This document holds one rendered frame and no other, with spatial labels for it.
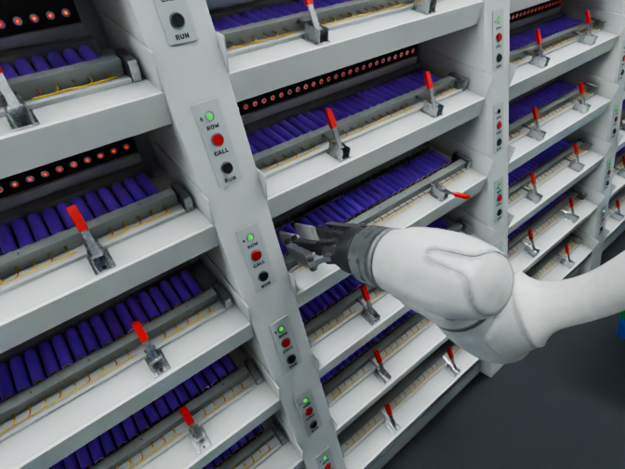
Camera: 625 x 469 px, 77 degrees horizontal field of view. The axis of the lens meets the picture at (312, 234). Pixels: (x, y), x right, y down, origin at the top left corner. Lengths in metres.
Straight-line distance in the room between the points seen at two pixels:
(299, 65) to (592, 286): 0.50
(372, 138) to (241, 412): 0.59
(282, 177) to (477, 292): 0.39
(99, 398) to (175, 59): 0.50
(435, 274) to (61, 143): 0.46
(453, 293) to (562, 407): 1.08
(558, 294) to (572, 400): 0.96
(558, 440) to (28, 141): 1.39
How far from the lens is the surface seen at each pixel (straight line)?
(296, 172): 0.71
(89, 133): 0.57
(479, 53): 1.03
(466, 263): 0.45
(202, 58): 0.60
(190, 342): 0.72
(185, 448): 0.85
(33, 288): 0.63
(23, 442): 0.74
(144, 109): 0.58
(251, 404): 0.85
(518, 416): 1.46
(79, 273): 0.62
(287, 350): 0.79
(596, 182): 1.81
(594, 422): 1.49
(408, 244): 0.49
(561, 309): 0.58
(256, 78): 0.63
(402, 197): 0.93
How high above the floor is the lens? 1.16
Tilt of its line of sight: 27 degrees down
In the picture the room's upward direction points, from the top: 14 degrees counter-clockwise
